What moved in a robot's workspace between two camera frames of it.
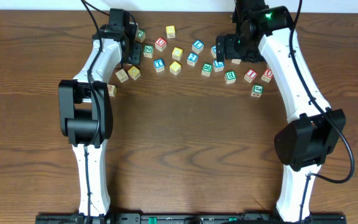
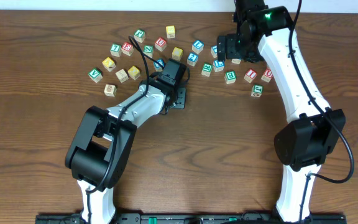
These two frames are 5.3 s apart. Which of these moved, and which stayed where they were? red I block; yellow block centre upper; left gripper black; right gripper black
Moved: left gripper black
Stayed: yellow block centre upper; right gripper black; red I block
